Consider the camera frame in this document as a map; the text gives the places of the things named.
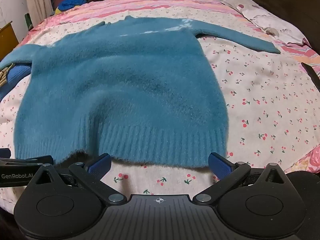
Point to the blue ribbed garment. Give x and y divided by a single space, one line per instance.
18 73

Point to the black flat object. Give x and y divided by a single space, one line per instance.
312 74

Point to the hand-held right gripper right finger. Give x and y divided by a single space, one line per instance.
220 167

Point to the pink striped blanket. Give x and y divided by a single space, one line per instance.
155 7

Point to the cherry print bed sheet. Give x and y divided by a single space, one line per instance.
262 105

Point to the teal fuzzy knit sweater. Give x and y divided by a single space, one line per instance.
125 80

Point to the wooden cabinet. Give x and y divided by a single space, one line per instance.
7 37

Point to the cream curtain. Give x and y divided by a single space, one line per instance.
37 0

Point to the blue and yellow cloth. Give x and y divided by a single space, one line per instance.
71 3

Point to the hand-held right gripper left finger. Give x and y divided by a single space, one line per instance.
99 167

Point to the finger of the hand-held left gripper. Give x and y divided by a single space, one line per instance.
30 160

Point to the dark wooden headboard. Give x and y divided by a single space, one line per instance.
287 0

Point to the green object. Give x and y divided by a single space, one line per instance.
28 21

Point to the pale cartoon print pillow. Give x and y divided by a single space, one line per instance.
275 22

